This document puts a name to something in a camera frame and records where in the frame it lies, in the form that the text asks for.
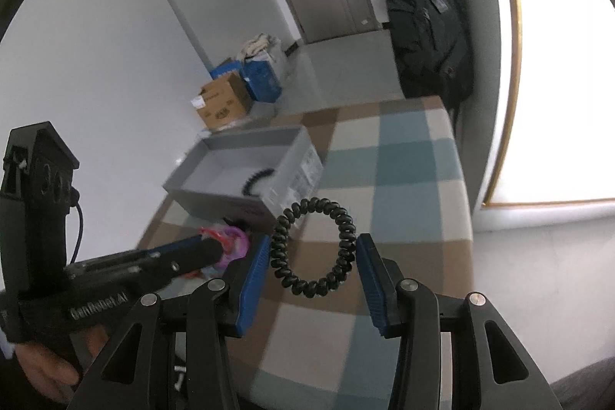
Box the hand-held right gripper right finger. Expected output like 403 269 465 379
356 233 563 410

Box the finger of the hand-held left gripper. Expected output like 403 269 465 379
141 236 226 282

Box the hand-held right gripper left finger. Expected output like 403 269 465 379
65 233 272 410

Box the purple bracelet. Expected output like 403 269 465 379
199 225 251 269

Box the grey cardboard box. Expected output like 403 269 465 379
162 125 324 231

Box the person's left hand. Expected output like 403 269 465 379
14 326 113 398

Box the checkered blanket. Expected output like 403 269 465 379
139 97 476 403

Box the brown cardboard box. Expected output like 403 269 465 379
192 71 254 129

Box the blue flat carton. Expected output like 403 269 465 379
210 58 243 80

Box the blue cardboard box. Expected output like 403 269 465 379
240 57 283 102

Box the beige cloth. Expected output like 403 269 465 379
240 34 282 58

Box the gold framed window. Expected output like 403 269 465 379
483 0 615 209

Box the black backpack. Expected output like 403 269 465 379
375 0 474 113

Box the black cable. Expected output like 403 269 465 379
70 188 86 264

